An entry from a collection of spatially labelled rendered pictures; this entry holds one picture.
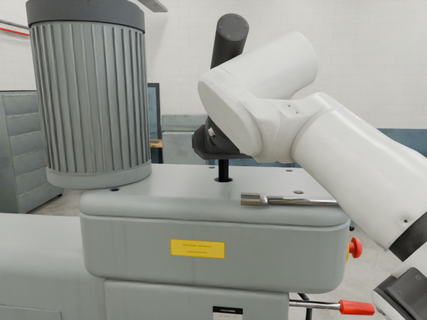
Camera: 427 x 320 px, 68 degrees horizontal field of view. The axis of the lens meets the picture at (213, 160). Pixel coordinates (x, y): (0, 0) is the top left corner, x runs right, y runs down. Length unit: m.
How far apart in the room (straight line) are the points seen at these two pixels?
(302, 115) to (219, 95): 0.08
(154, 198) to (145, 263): 0.11
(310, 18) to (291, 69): 6.96
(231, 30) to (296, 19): 6.92
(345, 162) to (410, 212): 0.05
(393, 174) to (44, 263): 0.61
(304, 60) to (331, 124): 0.10
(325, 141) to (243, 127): 0.07
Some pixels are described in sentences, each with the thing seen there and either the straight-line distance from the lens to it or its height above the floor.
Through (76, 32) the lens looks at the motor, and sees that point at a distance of 0.58.
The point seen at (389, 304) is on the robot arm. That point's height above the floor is 1.92.
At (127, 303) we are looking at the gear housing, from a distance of 0.64.
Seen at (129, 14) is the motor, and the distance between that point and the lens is 0.60.
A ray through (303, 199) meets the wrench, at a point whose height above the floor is 1.90.
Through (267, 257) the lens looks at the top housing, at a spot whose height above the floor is 1.80.
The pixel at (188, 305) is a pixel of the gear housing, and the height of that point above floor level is 1.69.
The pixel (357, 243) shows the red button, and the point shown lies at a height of 1.78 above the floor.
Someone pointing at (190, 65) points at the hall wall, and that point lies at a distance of 7.24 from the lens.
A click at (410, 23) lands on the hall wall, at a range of 7.81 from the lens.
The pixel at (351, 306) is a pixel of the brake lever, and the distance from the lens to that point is 0.63.
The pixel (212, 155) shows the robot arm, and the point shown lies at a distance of 0.50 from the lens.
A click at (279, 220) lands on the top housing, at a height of 1.87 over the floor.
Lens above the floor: 2.07
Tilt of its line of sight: 13 degrees down
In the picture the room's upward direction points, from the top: straight up
